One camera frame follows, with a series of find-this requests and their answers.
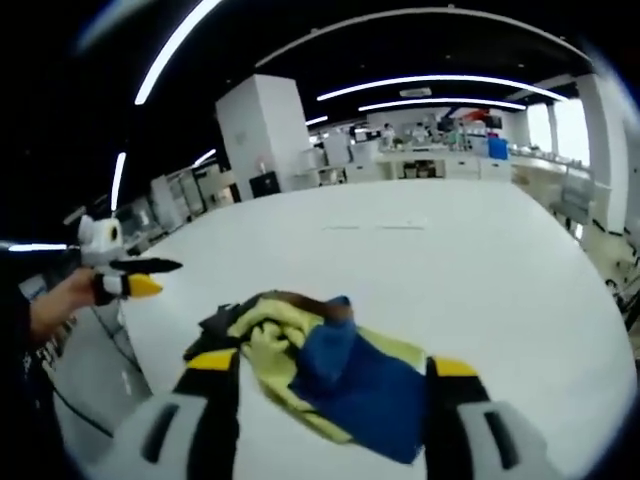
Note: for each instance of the blue crate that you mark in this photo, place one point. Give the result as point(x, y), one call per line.
point(497, 149)

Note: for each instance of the white square pillar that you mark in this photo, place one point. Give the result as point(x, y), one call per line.
point(260, 135)

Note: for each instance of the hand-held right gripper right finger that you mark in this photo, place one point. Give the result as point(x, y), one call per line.
point(500, 440)

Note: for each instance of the short ceiling light strip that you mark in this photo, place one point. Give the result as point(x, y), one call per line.
point(118, 180)
point(205, 156)

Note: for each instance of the row of glass-front cabinets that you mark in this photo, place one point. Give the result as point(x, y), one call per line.
point(180, 192)

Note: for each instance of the black cabinet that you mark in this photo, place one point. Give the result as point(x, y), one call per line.
point(263, 184)

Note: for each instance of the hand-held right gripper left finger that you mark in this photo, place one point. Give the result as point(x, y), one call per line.
point(150, 435)

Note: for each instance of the white counter with cabinets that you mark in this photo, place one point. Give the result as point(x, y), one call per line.
point(430, 167)

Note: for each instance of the long ceiling light strip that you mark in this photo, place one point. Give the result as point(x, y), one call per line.
point(175, 47)
point(440, 82)
point(440, 104)

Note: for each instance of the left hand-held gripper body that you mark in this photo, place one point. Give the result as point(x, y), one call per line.
point(97, 240)

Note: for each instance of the person's left hand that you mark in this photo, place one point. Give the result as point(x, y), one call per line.
point(62, 305)

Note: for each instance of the white appliance box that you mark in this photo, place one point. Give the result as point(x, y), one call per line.
point(336, 149)

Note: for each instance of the yellow and blue garment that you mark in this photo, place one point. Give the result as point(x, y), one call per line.
point(345, 380)

